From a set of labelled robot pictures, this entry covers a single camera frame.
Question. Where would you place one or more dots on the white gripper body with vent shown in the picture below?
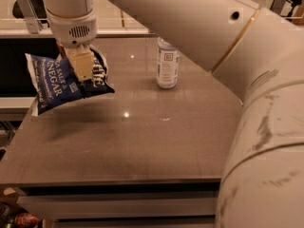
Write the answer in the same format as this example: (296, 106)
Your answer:
(73, 30)

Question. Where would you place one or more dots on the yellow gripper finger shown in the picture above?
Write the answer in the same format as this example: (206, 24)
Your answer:
(82, 60)

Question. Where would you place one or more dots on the blue kettle chip bag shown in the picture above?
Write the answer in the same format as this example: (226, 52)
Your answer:
(56, 83)

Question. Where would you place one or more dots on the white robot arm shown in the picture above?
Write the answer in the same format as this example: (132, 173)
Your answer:
(257, 55)

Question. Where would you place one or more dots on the black office chair left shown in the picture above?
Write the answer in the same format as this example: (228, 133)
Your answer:
(38, 6)

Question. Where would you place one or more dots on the clear plastic water bottle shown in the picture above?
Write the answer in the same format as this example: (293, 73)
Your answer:
(167, 65)

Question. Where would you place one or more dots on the red soda can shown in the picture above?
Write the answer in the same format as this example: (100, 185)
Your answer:
(26, 220)

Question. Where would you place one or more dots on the grey drawer cabinet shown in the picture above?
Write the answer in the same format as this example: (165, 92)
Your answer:
(194, 199)

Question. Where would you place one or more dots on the left metal glass bracket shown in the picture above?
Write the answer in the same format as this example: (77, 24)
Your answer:
(33, 24)

